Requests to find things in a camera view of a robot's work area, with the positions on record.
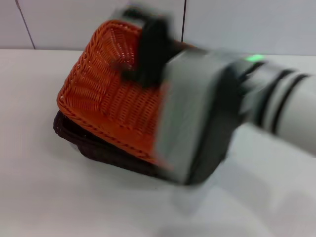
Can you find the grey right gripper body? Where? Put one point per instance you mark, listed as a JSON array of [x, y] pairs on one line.
[[195, 111]]

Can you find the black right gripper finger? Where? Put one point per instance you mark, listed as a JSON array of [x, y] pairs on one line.
[[153, 54]]

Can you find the orange woven basket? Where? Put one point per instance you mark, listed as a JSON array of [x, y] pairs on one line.
[[98, 86]]

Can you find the dark brown woven basket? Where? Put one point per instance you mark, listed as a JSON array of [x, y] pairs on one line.
[[111, 154]]

